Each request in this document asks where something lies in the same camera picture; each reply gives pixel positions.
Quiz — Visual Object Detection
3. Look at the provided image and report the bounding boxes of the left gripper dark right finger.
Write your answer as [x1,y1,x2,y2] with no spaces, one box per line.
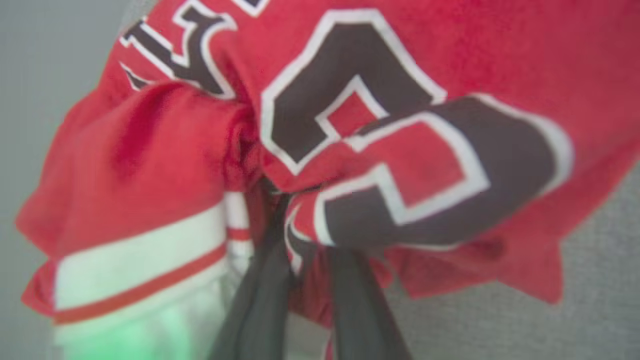
[326,247,414,360]

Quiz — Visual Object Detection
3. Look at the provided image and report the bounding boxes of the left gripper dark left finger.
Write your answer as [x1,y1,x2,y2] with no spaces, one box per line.
[207,194,297,360]

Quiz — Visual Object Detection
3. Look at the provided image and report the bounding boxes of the red jersey with white sleeves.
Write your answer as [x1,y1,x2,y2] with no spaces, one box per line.
[15,0,640,360]

